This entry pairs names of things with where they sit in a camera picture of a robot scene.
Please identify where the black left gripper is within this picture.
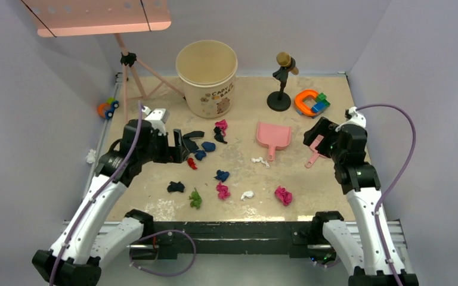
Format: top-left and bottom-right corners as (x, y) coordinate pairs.
(138, 128), (188, 164)

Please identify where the pink hand brush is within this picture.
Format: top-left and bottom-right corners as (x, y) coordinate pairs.
(305, 135), (326, 168)

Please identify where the pink plastic dustpan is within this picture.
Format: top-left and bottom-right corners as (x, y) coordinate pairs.
(256, 122), (292, 161)

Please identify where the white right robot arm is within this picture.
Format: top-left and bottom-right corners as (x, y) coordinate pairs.
(303, 117), (419, 285)

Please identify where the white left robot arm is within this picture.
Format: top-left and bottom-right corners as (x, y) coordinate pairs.
(32, 119), (188, 285)

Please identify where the red paper scrap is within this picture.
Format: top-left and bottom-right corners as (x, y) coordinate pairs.
(187, 157), (197, 170)

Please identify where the blue paper scrap small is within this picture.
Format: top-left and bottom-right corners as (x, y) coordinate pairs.
(194, 150), (206, 161)

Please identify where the blue paper scrap upper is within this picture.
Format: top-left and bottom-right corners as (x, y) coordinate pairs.
(202, 141), (216, 152)

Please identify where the dark navy paper scrap front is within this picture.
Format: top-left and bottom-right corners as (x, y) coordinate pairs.
(167, 181), (185, 193)

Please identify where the blue paper scrap centre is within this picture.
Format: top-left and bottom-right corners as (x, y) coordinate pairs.
(214, 170), (230, 182)

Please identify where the orange toy track with blocks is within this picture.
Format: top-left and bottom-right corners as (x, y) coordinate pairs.
(293, 89), (331, 119)

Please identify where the green paper scrap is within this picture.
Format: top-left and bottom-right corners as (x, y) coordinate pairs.
(188, 188), (203, 209)

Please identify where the pink paper scrap top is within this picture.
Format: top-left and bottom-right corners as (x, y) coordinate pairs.
(215, 119), (228, 136)

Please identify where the gold microphone on black stand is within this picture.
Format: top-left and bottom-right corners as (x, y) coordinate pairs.
(267, 51), (299, 111)

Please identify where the pink paper scrap right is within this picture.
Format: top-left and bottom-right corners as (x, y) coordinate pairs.
(274, 186), (293, 206)

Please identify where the white paper scrap long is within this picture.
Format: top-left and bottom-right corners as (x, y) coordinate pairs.
(251, 157), (270, 169)

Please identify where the white paper scrap front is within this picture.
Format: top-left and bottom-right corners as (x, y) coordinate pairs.
(240, 191), (255, 201)

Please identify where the orange blue toy car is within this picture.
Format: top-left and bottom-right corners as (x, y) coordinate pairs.
(97, 98), (120, 120)

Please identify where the cream capybara bucket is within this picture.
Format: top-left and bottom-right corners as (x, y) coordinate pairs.
(176, 40), (238, 119)

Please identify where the white paper scrap off table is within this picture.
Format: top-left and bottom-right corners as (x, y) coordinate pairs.
(85, 149), (97, 164)

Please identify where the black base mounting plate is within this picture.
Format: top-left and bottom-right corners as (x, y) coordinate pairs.
(129, 221), (337, 264)

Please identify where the pink music stand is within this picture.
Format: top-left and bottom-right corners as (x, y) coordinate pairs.
(20, 0), (187, 124)

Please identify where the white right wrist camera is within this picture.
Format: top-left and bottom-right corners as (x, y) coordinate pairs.
(335, 107), (367, 132)

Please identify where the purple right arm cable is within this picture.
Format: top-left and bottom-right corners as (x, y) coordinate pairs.
(355, 104), (417, 286)

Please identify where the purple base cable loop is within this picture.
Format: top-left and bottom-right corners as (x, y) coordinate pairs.
(129, 229), (197, 278)

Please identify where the aluminium frame rail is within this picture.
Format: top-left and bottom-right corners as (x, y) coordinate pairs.
(57, 72), (123, 253)

